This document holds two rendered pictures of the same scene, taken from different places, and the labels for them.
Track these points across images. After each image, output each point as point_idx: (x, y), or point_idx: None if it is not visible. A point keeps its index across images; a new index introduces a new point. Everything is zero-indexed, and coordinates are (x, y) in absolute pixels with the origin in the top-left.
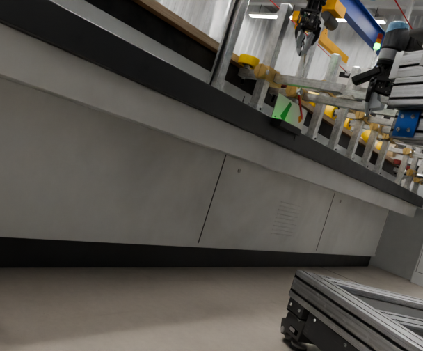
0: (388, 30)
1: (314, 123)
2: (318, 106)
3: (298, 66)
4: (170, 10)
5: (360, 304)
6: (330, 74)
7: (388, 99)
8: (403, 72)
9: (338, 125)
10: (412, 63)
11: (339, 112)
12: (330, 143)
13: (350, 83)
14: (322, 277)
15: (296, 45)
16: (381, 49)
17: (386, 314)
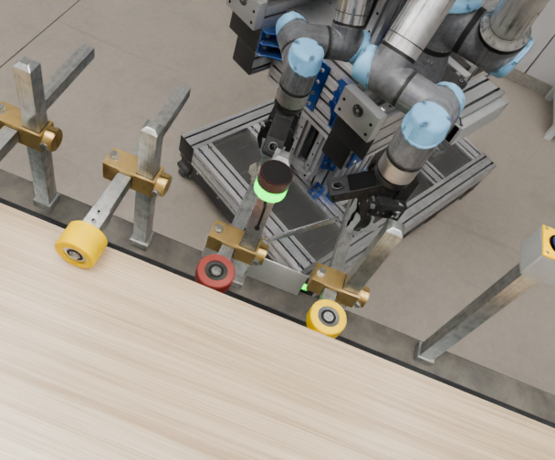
0: (314, 73)
1: (151, 225)
2: (152, 206)
3: (262, 231)
4: (518, 413)
5: (356, 248)
6: (158, 162)
7: (364, 156)
8: (384, 130)
9: (50, 170)
10: (394, 120)
11: (45, 155)
12: (51, 198)
13: (38, 102)
14: (308, 270)
15: (361, 231)
16: (302, 99)
17: (354, 234)
